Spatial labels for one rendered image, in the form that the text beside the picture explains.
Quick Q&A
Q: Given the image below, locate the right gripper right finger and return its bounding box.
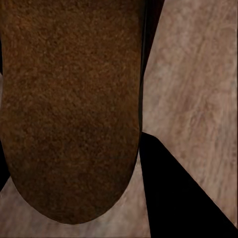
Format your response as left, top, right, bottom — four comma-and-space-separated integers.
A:
139, 132, 238, 238

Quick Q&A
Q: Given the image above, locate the sandal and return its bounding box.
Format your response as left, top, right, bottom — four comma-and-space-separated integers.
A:
0, 0, 165, 225

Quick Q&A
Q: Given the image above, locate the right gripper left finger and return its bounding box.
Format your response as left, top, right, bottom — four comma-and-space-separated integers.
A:
0, 140, 10, 191

